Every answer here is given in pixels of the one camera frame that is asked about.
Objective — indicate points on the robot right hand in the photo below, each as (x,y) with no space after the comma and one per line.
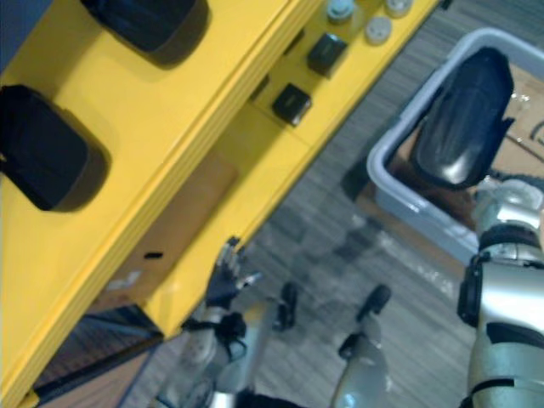
(508,204)

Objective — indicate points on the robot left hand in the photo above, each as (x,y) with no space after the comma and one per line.
(222,285)

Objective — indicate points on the black plastic housing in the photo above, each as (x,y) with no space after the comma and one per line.
(463,115)
(157,25)
(47,149)

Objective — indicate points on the brown cardboard box with label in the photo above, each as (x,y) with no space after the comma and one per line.
(187,212)

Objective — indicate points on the brown cardboard liner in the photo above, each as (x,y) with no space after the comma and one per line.
(525,140)

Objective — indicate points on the small black box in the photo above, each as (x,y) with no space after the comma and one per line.
(291,104)
(327,53)

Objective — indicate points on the grey plastic bin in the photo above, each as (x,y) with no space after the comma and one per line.
(391,170)

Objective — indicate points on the yellow metal shelf unit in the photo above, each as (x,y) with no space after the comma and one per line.
(161,127)

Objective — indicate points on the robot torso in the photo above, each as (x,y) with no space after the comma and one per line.
(259,400)

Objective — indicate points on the white round plastic part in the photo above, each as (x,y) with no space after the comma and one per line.
(398,6)
(339,9)
(377,30)

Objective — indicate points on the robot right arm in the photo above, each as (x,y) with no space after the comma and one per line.
(506,331)

